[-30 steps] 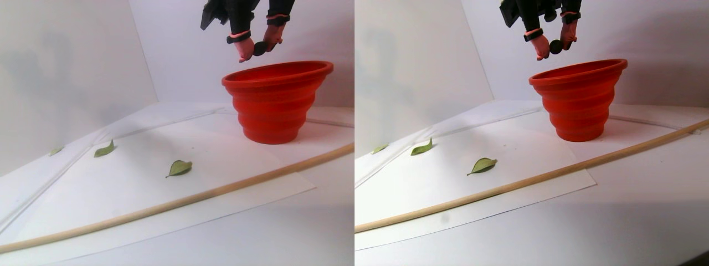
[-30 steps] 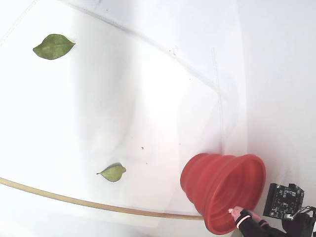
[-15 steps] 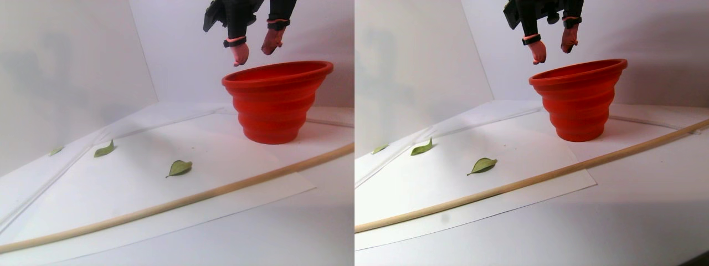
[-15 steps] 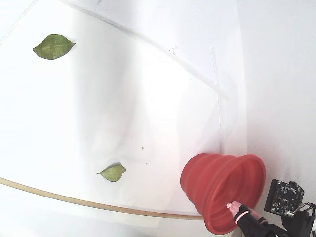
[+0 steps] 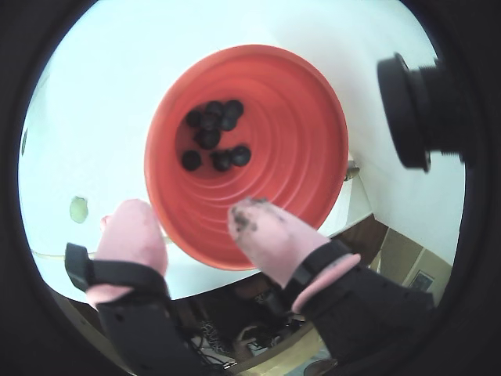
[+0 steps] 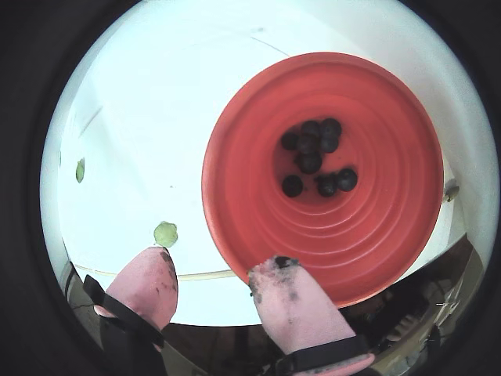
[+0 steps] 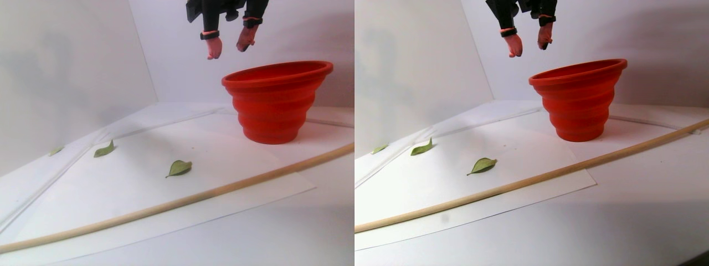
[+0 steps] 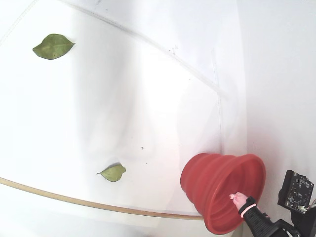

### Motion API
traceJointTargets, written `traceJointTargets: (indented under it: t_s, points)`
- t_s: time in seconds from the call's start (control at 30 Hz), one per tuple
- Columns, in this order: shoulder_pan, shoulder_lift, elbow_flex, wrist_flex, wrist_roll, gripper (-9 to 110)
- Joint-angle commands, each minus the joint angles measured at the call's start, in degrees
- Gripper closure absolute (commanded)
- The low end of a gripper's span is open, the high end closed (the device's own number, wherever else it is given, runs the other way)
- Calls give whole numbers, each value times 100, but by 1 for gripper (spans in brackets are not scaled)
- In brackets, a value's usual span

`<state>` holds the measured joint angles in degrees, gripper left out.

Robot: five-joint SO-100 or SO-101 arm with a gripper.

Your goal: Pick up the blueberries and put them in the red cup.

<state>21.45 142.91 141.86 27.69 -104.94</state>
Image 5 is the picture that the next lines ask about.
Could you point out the pink-tipped black gripper finger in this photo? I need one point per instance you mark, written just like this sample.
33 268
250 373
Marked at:
133 239

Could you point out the red collapsible silicone cup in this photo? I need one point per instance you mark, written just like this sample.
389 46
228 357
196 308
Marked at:
282 137

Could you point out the black camera lens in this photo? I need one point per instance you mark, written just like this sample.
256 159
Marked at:
415 113

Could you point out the large tan cardboard panel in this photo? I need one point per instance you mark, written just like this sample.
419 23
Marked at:
407 254

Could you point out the bare human foot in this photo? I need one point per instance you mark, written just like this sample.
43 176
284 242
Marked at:
242 342

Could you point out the tan cardboard box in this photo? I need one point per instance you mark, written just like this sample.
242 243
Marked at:
282 352

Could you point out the stained pink-tipped gripper finger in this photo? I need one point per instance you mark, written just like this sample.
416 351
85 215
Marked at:
274 239

